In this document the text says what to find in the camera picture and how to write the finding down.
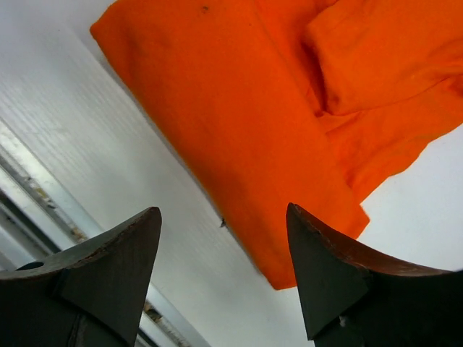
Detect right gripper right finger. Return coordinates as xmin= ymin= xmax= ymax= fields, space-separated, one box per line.
xmin=286 ymin=204 xmax=462 ymax=346

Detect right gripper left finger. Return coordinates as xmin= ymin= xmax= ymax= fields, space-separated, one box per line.
xmin=1 ymin=207 xmax=162 ymax=346

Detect orange t-shirt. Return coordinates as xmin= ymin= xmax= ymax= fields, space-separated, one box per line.
xmin=90 ymin=1 xmax=462 ymax=290

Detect aluminium mounting rail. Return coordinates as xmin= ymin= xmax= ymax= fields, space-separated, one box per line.
xmin=1 ymin=123 xmax=208 ymax=346

